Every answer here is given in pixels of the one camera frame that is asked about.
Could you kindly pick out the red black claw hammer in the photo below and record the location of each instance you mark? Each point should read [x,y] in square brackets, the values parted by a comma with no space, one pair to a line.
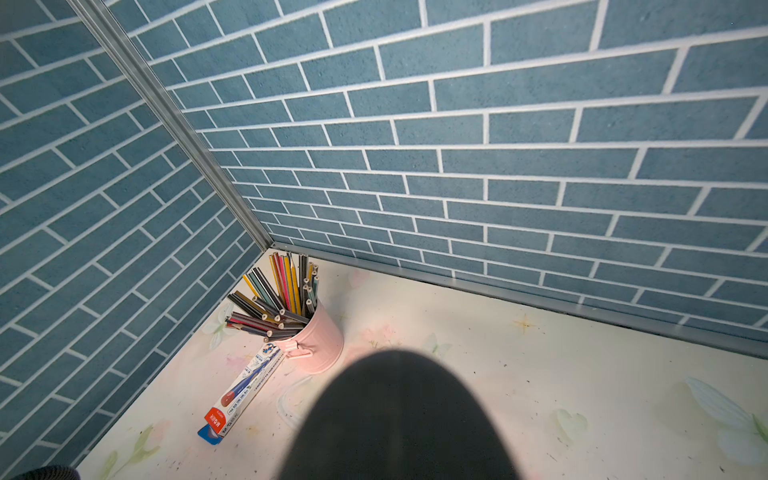
[397,414]

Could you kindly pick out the bundle of coloured pencils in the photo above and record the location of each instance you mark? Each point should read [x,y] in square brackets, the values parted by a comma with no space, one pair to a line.
[281,301]

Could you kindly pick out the pink metal pencil bucket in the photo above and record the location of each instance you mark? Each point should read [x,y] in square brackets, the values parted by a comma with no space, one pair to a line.
[317,347]

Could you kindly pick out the white blue pencil box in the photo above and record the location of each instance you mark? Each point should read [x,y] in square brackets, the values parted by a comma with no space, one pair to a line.
[221,418]

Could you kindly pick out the aluminium corner post left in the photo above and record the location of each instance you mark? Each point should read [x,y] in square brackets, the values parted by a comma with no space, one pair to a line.
[107,31]

